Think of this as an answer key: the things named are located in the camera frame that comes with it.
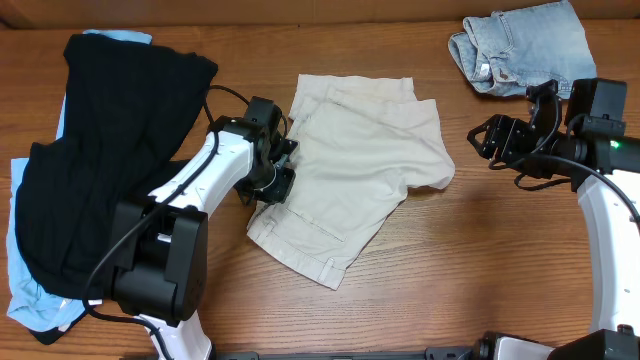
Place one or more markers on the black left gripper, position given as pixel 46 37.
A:
pixel 279 167

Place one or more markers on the black garment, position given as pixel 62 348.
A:
pixel 128 107

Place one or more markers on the light blue garment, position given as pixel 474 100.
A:
pixel 31 305

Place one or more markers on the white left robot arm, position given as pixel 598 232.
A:
pixel 157 270

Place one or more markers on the light blue denim shorts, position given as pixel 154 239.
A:
pixel 508 51

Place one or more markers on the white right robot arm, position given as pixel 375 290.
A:
pixel 609 199

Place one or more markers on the beige shorts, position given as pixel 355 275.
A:
pixel 363 143

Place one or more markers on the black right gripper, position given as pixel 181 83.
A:
pixel 501 138

